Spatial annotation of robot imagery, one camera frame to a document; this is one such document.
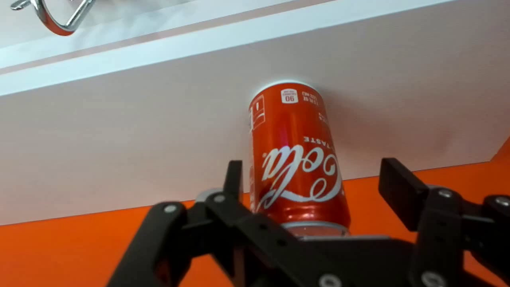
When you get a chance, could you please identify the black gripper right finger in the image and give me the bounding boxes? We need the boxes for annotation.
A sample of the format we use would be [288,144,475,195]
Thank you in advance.
[377,158,510,287]

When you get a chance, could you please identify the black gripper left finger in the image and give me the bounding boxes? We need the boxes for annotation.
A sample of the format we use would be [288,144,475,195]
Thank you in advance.
[105,160,299,287]

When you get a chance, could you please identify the red cola can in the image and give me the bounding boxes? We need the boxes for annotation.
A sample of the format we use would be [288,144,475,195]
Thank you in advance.
[248,82,350,238]

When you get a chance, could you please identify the chrome faucet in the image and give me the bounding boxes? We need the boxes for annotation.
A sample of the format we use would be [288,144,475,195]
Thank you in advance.
[9,0,95,37]

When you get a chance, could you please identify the white wall shelf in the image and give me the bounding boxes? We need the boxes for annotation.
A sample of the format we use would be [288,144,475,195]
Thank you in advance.
[0,0,510,224]

